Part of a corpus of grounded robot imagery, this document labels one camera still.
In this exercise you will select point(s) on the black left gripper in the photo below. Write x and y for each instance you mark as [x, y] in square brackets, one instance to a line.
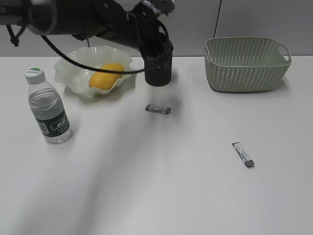
[140, 27]

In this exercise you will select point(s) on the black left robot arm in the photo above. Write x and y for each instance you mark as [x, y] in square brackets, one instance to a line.
[81, 19]

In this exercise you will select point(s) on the clear water bottle green label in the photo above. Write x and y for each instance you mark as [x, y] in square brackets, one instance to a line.
[47, 107]

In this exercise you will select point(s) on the black mesh pen holder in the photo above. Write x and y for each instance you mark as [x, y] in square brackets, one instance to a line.
[161, 75]

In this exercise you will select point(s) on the grey eraser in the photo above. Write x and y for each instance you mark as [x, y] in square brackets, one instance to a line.
[158, 109]
[247, 160]

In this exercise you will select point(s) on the pale green woven basket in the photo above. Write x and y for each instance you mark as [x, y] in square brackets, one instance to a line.
[245, 64]

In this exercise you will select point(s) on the yellow mango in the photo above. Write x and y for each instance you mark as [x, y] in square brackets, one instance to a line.
[105, 81]

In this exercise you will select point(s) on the pale green wavy plate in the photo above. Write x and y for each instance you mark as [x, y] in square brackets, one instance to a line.
[78, 79]

